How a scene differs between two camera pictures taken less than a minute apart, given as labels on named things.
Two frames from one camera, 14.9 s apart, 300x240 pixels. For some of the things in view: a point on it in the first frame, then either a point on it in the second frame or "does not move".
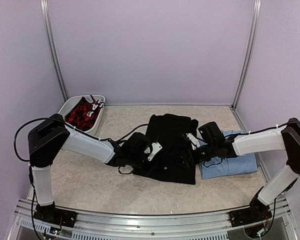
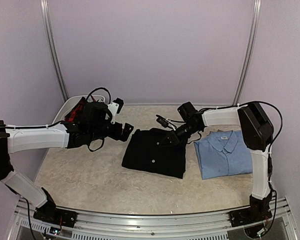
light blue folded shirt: (220, 166) does not move
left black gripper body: (135, 160) → (99, 132)
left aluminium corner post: (55, 48) does not move
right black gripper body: (210, 152) → (178, 139)
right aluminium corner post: (246, 62) does not move
